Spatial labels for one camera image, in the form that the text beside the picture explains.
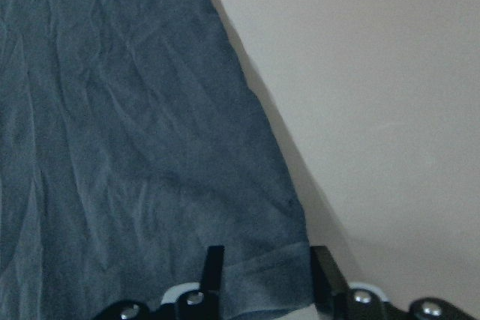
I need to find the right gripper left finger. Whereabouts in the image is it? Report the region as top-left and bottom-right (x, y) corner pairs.
(199, 246), (225, 293)

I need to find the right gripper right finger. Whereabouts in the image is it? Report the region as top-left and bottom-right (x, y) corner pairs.
(310, 246), (349, 298)

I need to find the black printed t-shirt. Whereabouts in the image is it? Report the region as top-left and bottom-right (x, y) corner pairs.
(1, 0), (313, 319)

